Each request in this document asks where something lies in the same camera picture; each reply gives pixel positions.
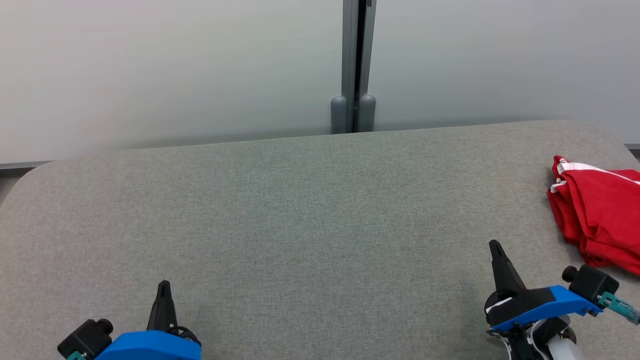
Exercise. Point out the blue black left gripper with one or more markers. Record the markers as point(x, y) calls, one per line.
point(150, 347)

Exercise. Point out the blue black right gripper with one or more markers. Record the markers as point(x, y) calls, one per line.
point(540, 305)

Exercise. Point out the red basketball shorts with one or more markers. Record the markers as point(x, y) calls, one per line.
point(605, 205)

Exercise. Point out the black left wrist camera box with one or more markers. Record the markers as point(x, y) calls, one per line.
point(85, 340)

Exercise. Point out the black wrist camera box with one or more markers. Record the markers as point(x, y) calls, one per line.
point(592, 285)
point(85, 340)

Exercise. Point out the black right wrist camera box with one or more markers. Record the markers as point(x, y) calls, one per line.
point(592, 285)

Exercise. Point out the grey wall base rail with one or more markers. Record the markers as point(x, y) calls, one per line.
point(20, 165)

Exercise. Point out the grey cylindrical post bumper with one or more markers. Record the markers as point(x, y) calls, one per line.
point(367, 115)
point(338, 117)

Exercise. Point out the grey metal partition post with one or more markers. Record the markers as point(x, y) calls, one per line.
point(348, 50)

